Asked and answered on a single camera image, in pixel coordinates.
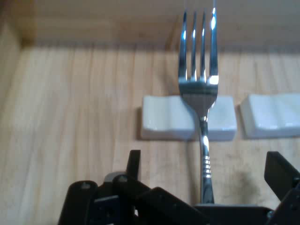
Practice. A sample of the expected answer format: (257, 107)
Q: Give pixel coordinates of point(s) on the light wooden drawer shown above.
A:
(70, 105)

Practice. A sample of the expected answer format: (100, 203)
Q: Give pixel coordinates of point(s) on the silver metal fork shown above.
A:
(199, 93)

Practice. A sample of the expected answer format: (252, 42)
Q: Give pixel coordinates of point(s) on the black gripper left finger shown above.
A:
(112, 201)

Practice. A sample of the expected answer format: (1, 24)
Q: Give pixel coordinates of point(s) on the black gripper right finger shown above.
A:
(281, 175)

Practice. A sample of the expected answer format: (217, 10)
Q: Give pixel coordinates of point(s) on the white ceramic cutlery rest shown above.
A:
(269, 114)
(164, 117)

